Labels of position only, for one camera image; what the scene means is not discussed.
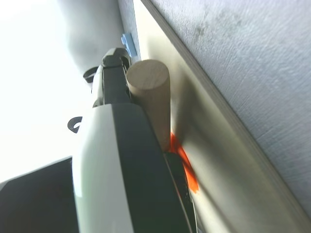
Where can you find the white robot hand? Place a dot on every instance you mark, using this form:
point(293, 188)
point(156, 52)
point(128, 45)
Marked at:
point(109, 170)

